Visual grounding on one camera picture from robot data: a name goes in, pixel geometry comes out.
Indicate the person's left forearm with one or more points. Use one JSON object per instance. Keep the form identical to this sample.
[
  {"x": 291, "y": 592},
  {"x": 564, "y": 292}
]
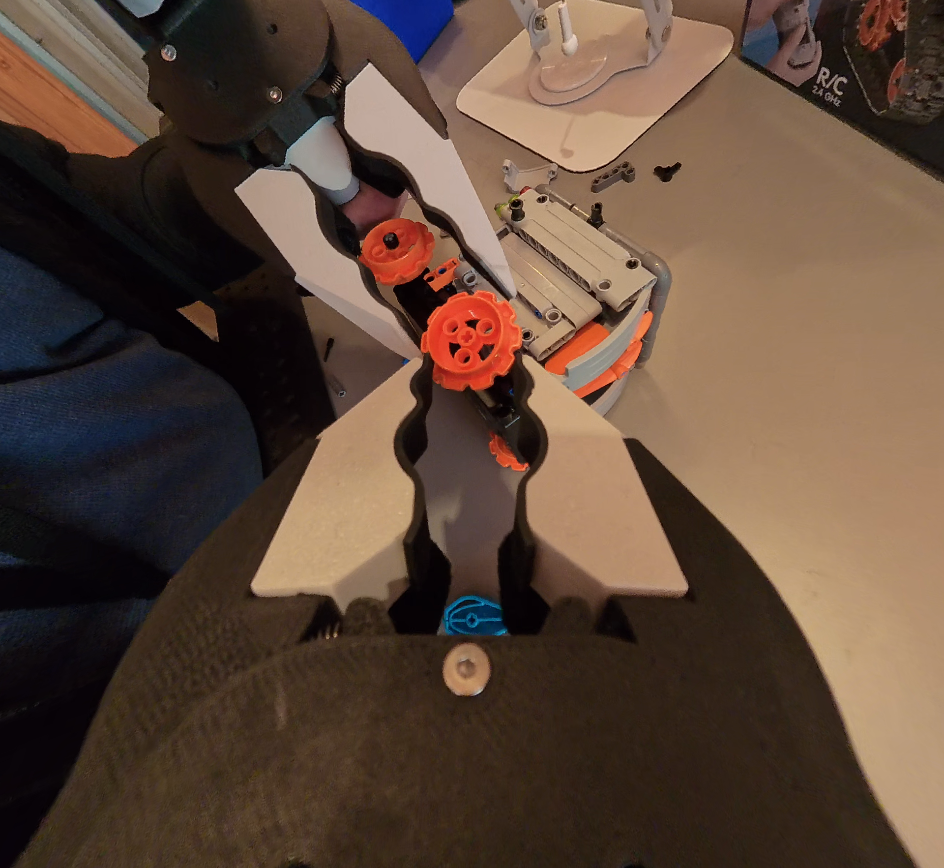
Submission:
[{"x": 147, "y": 204}]

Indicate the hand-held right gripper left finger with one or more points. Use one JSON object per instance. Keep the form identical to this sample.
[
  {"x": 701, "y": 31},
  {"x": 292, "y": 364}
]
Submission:
[{"x": 346, "y": 506}]

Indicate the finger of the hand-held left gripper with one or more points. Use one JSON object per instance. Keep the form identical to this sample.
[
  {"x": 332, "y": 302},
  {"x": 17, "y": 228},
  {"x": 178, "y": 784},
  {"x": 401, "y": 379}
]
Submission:
[
  {"x": 420, "y": 138},
  {"x": 310, "y": 248}
]

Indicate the person's left hand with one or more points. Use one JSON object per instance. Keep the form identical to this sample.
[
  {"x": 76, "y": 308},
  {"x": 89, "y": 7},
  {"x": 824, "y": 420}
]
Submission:
[{"x": 372, "y": 208}]

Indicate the orange sprocket wheel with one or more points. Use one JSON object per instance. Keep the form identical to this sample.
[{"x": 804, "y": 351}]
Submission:
[
  {"x": 417, "y": 256},
  {"x": 450, "y": 322},
  {"x": 505, "y": 455}
]

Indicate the black pin connector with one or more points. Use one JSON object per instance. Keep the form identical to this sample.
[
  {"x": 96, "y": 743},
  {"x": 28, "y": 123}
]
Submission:
[{"x": 667, "y": 171}]

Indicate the black beam wheel frame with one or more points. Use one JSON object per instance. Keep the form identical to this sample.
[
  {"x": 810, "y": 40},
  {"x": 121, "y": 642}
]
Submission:
[{"x": 409, "y": 296}]

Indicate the dark grey short beam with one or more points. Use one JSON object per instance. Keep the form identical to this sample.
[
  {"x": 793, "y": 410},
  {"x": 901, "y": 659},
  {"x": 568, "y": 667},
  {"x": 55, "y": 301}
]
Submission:
[{"x": 612, "y": 177}]

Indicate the white book stand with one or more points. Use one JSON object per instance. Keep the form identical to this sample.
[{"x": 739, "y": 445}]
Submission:
[{"x": 627, "y": 101}]

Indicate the light grey curved panel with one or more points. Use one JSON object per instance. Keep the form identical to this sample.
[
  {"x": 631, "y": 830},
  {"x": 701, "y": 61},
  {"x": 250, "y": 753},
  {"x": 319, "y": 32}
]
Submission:
[{"x": 527, "y": 176}]

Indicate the grey brick robot model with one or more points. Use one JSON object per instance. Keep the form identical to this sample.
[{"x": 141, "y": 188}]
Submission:
[{"x": 575, "y": 256}]

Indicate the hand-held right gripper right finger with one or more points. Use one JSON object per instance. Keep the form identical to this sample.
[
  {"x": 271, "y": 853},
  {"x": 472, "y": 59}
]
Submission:
[{"x": 597, "y": 514}]

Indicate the person's leg in blue jeans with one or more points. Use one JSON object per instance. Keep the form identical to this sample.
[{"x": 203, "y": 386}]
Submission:
[{"x": 110, "y": 440}]

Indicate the dark perforated chair armrest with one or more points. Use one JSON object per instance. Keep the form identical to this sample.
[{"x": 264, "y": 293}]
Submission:
[{"x": 273, "y": 381}]

